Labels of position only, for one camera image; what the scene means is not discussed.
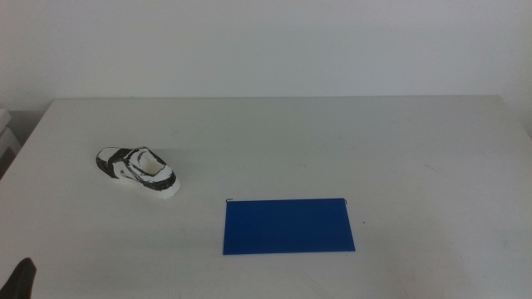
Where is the black and white toy sneaker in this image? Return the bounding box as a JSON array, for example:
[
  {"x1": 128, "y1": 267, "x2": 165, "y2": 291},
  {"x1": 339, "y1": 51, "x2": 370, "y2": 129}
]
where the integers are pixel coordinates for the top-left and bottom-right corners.
[{"x1": 95, "y1": 145, "x2": 182, "y2": 200}]

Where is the blue rectangular mat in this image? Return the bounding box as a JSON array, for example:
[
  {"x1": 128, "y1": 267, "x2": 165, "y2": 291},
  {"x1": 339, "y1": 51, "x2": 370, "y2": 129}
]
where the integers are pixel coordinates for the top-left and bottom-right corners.
[{"x1": 222, "y1": 198, "x2": 357, "y2": 256}]

